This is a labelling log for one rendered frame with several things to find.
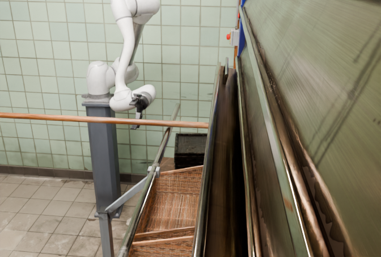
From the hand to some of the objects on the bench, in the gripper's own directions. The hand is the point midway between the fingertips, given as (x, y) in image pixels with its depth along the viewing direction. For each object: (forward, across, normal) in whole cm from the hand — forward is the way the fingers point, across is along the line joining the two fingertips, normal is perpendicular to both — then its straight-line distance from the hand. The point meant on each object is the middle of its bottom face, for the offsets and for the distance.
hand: (132, 116), depth 184 cm
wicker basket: (+9, +60, -31) cm, 68 cm away
